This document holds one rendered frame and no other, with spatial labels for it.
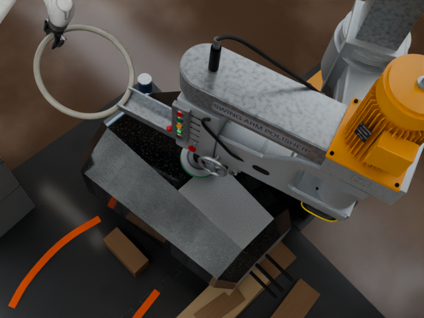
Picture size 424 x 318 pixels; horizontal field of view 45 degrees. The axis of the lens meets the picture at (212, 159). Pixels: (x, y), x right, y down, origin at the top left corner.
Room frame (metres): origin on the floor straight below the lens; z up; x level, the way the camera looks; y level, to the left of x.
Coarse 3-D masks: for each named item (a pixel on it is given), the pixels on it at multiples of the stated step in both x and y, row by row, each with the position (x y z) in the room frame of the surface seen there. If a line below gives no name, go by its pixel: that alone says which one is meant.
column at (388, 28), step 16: (368, 0) 1.61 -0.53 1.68; (384, 0) 1.50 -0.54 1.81; (400, 0) 1.49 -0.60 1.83; (416, 0) 1.48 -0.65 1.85; (368, 16) 1.50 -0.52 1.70; (384, 16) 1.49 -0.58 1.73; (400, 16) 1.48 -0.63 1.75; (416, 16) 1.48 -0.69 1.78; (368, 32) 1.49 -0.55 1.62; (384, 32) 1.49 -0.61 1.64; (400, 32) 1.48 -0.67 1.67
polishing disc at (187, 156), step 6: (186, 150) 1.16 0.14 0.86; (186, 156) 1.12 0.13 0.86; (192, 156) 1.13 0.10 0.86; (186, 162) 1.09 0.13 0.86; (192, 162) 1.09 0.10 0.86; (186, 168) 1.05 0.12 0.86; (192, 168) 1.06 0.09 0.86; (198, 168) 1.06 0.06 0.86; (192, 174) 1.03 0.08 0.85; (198, 174) 1.03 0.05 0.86; (204, 174) 1.04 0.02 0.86
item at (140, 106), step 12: (132, 96) 1.30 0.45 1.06; (144, 96) 1.29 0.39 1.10; (120, 108) 1.21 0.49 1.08; (132, 108) 1.24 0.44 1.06; (144, 108) 1.25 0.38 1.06; (156, 108) 1.26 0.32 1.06; (168, 108) 1.25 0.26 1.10; (144, 120) 1.17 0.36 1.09; (156, 120) 1.20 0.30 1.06; (168, 120) 1.21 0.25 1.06; (168, 132) 1.13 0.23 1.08
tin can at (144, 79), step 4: (140, 76) 2.01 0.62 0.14; (144, 76) 2.01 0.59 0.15; (148, 76) 2.02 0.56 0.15; (140, 80) 1.98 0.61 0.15; (144, 80) 1.98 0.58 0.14; (148, 80) 1.99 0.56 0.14; (140, 84) 1.95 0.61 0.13; (144, 84) 1.95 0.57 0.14; (148, 84) 1.96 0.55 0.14; (140, 88) 1.96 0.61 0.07; (144, 88) 1.95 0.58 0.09; (148, 88) 1.96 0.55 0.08; (144, 92) 1.95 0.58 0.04; (148, 92) 1.96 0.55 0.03
